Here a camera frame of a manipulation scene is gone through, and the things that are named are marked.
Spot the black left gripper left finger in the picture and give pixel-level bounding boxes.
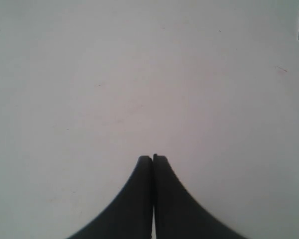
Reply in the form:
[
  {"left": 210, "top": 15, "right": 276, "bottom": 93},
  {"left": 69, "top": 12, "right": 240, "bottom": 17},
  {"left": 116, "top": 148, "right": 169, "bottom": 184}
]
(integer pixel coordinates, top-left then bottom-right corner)
[{"left": 71, "top": 156, "right": 153, "bottom": 239}]

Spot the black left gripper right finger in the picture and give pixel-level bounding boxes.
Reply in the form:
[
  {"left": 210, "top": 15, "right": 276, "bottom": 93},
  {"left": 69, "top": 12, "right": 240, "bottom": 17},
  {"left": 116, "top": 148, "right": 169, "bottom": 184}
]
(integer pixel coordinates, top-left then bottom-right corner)
[{"left": 153, "top": 154, "right": 243, "bottom": 239}]

